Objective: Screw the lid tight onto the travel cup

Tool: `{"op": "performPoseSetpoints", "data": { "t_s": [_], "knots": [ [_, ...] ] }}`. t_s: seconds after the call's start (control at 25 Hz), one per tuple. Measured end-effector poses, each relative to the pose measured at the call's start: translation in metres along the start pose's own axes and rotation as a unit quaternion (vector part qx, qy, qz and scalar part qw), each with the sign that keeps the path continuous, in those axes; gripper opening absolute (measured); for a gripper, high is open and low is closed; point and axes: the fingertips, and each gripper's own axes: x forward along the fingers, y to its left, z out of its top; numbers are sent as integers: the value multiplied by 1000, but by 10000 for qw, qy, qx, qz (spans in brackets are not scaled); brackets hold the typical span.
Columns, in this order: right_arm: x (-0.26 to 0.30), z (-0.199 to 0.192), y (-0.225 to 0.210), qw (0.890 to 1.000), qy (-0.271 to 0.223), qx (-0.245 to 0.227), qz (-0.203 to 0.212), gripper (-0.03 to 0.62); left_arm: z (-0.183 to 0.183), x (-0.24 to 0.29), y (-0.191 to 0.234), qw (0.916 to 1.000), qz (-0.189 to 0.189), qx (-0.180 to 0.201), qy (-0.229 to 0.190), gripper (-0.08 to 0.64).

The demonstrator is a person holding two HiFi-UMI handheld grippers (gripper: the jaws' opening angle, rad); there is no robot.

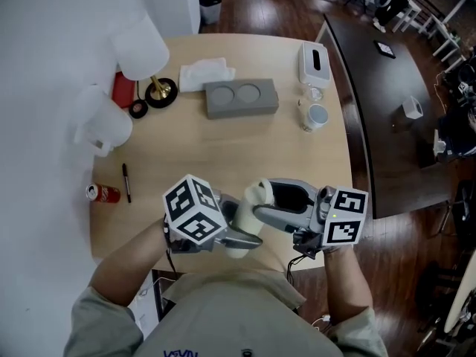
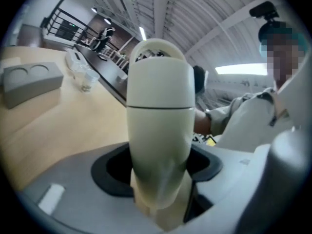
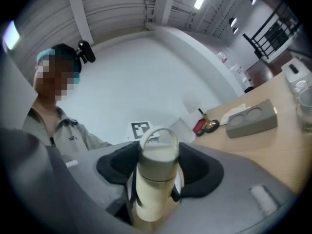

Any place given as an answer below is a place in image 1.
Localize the small white open box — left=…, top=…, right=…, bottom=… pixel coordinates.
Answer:
left=401, top=95, right=425, bottom=120

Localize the round white table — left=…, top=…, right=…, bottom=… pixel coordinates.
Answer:
left=444, top=251, right=476, bottom=336

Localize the dark brown table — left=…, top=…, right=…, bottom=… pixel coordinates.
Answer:
left=315, top=13, right=453, bottom=221

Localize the white trash bin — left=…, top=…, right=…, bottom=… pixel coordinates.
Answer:
left=199, top=0, right=223, bottom=25

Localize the red drink can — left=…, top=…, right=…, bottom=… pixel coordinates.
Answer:
left=86, top=183, right=121, bottom=204

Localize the white plastic bottle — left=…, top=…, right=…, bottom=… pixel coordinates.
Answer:
left=226, top=195, right=265, bottom=260

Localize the white tissue box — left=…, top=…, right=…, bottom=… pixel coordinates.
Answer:
left=297, top=41, right=331, bottom=86

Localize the white mug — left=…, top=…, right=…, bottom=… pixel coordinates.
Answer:
left=299, top=100, right=330, bottom=133

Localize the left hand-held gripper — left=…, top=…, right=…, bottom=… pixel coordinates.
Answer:
left=162, top=173, right=264, bottom=254

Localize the person's beige shirt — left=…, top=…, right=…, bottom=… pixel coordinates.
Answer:
left=62, top=269, right=390, bottom=357

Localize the white cloth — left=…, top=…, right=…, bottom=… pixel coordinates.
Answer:
left=178, top=57, right=237, bottom=93

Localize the person's left forearm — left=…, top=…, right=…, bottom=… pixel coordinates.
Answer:
left=89, top=219, right=176, bottom=306

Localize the grey two-hole holder block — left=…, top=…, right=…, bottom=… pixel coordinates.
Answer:
left=202, top=78, right=280, bottom=120

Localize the black pen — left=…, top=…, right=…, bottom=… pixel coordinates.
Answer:
left=121, top=162, right=132, bottom=204

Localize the person's right forearm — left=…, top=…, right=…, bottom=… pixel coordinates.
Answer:
left=323, top=245, right=375, bottom=325

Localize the black framed tablet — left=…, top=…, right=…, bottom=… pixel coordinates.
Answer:
left=373, top=39, right=397, bottom=60

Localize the clear glass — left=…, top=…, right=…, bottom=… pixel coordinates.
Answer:
left=304, top=84, right=324, bottom=103

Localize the white shade brass table lamp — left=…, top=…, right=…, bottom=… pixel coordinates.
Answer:
left=109, top=13, right=179, bottom=108

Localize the white plastic jug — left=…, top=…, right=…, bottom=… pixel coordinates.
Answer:
left=73, top=84, right=134, bottom=158

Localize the black tape roll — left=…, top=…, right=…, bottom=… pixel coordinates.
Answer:
left=129, top=100, right=149, bottom=119

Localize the red box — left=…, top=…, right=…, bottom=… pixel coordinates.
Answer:
left=111, top=71, right=138, bottom=109

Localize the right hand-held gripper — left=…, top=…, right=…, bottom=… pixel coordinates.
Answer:
left=252, top=178, right=370, bottom=260

